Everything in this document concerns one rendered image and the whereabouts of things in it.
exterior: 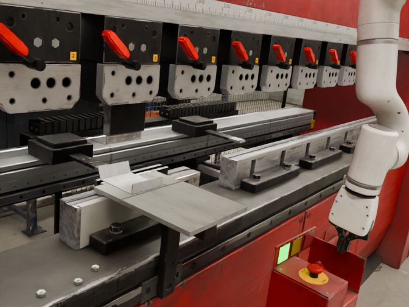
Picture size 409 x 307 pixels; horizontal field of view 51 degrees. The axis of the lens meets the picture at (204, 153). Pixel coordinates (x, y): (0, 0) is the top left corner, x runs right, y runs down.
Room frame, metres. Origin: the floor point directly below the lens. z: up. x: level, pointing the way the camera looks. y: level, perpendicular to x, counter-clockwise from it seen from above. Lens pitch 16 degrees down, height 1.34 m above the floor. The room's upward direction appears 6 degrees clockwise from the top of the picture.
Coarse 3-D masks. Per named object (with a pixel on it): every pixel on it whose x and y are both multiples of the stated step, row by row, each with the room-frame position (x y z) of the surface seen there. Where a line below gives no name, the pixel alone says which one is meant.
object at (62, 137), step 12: (36, 144) 1.01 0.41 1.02; (48, 144) 1.00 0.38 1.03; (60, 144) 1.00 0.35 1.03; (72, 144) 1.03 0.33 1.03; (84, 144) 1.05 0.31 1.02; (36, 156) 1.01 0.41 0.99; (48, 156) 0.98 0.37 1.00; (60, 156) 0.99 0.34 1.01; (72, 156) 1.00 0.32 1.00; (84, 156) 1.01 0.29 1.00; (96, 168) 0.94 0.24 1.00
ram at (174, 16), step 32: (0, 0) 0.66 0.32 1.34; (32, 0) 0.70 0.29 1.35; (64, 0) 0.74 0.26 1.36; (96, 0) 0.80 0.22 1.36; (224, 0) 1.09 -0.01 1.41; (256, 0) 1.21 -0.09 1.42; (288, 0) 1.34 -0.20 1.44; (320, 0) 1.51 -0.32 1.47; (352, 0) 1.74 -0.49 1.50; (256, 32) 1.22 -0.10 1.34; (288, 32) 1.37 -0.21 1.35; (320, 32) 1.55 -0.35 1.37
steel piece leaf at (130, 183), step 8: (120, 176) 0.90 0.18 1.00; (128, 176) 0.91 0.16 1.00; (136, 176) 0.92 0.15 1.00; (112, 184) 0.85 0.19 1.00; (120, 184) 0.86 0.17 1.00; (128, 184) 0.86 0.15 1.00; (136, 184) 0.82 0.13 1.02; (144, 184) 0.84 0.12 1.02; (152, 184) 0.85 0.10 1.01; (160, 184) 0.87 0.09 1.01; (128, 192) 0.82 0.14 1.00; (136, 192) 0.82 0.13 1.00
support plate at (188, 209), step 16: (144, 176) 0.93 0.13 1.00; (160, 176) 0.94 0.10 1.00; (112, 192) 0.81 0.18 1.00; (160, 192) 0.84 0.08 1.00; (176, 192) 0.85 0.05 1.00; (192, 192) 0.86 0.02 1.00; (208, 192) 0.87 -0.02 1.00; (144, 208) 0.75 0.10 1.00; (160, 208) 0.76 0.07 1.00; (176, 208) 0.77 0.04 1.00; (192, 208) 0.78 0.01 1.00; (208, 208) 0.78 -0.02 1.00; (224, 208) 0.79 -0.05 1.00; (240, 208) 0.80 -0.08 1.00; (176, 224) 0.70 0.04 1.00; (192, 224) 0.71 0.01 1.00; (208, 224) 0.71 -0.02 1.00
